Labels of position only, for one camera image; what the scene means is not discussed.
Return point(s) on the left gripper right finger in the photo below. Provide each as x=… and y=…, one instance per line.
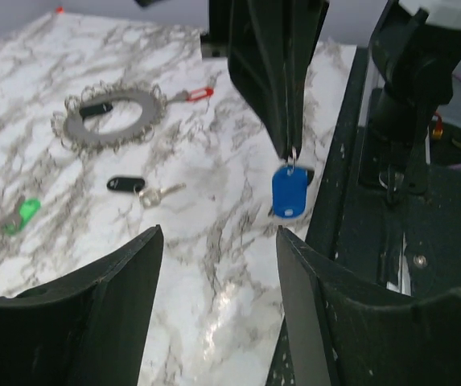
x=346, y=331

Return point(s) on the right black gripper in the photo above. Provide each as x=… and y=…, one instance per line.
x=269, y=45

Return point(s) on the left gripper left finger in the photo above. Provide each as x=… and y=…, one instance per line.
x=88, y=327

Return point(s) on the blue tag key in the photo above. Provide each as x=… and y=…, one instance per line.
x=290, y=183

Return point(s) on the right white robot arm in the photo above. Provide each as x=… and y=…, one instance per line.
x=415, y=46

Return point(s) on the red tag key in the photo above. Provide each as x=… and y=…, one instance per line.
x=192, y=96

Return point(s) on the green tag key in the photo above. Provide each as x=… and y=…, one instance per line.
x=24, y=210

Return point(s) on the black tag key centre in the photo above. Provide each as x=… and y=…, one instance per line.
x=148, y=196

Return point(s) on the black tag on disc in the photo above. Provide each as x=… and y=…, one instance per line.
x=89, y=111

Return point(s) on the black front mounting rail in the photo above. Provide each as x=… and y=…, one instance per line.
x=411, y=246

